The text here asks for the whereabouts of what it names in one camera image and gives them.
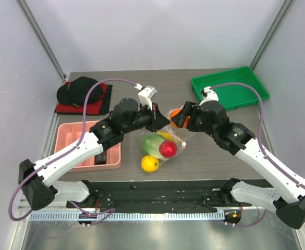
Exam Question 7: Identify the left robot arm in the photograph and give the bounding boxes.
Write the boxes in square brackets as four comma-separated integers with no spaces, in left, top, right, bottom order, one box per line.
[19,98,170,210]

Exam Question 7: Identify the pink compartment organizer tray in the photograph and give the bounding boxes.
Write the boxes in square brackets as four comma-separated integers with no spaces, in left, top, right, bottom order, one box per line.
[54,122,121,172]

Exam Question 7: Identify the green plastic tray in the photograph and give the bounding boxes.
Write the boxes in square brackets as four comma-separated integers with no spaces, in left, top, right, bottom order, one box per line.
[191,66,270,111]

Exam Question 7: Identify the green toy lettuce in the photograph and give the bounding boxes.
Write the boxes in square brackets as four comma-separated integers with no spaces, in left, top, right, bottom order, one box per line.
[140,133,166,160]

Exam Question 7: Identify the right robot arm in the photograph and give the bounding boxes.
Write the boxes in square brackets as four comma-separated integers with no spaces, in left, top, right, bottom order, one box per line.
[171,101,305,229]

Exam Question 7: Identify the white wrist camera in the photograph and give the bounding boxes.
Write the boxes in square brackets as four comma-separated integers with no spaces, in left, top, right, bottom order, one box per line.
[135,83,157,110]
[199,86,219,106]

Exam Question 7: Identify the dark rolled sock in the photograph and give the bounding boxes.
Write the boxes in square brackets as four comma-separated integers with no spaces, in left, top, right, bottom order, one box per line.
[94,152,107,165]

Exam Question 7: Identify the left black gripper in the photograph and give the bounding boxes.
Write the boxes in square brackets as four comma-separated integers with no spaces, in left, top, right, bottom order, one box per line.
[122,101,170,134]

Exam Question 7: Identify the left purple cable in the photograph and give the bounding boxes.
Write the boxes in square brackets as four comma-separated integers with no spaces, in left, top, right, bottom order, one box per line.
[8,78,139,222]

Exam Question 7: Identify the orange toy orange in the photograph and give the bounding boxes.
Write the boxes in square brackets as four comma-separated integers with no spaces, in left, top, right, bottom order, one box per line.
[170,109,190,128]

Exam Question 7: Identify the white slotted cable duct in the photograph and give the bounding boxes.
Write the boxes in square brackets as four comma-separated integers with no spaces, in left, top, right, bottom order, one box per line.
[29,210,225,221]

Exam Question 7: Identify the yellow toy lemon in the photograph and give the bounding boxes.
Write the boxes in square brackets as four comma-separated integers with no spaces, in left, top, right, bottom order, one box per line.
[141,155,160,173]

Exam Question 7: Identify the red and black cloth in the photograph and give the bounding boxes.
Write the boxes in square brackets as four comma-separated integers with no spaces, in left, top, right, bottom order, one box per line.
[55,81,113,116]

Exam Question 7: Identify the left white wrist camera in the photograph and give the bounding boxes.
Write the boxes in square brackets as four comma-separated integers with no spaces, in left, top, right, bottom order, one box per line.
[135,83,157,110]

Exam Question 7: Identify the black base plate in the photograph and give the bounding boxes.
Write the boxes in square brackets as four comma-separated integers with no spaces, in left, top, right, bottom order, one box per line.
[76,180,248,214]

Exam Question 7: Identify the black cap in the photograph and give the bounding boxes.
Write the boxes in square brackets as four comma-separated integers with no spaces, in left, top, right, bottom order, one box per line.
[56,77,98,108]

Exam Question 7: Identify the red toy apple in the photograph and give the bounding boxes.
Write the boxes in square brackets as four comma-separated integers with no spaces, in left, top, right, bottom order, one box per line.
[158,140,178,158]

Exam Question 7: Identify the clear zip top bag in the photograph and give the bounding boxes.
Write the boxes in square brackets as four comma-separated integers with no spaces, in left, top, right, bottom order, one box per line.
[140,109,188,166]

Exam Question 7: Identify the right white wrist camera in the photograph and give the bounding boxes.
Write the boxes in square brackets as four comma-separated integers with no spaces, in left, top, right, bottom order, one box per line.
[199,86,219,106]

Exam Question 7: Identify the yellow toy banana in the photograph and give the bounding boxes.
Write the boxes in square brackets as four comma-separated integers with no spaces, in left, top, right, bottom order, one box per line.
[157,131,179,143]

